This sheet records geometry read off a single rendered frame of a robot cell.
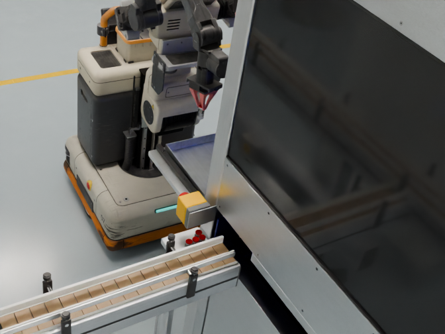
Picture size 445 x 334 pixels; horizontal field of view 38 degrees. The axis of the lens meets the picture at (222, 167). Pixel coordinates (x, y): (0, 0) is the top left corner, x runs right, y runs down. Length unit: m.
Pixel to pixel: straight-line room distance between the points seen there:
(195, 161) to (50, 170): 1.44
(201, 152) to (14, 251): 1.20
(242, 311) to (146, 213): 1.12
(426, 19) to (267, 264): 0.84
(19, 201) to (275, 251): 1.95
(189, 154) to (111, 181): 0.85
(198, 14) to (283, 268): 0.79
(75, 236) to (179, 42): 1.16
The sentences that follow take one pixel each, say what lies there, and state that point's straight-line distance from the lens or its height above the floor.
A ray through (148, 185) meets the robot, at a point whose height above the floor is 0.28.
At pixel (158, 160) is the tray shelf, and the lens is 2.25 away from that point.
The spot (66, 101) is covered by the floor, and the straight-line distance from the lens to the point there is 4.10.
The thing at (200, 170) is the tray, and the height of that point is 0.88.
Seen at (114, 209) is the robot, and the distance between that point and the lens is 2.93.
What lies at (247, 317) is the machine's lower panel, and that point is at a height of 0.78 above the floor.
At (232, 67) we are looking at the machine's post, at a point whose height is 1.47.
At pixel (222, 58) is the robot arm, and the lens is 1.93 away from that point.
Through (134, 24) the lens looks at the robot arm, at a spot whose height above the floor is 1.22.
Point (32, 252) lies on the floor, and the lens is 3.14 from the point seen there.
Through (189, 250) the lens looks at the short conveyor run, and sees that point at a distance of 1.84.
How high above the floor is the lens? 2.29
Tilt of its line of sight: 38 degrees down
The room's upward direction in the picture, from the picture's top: 10 degrees clockwise
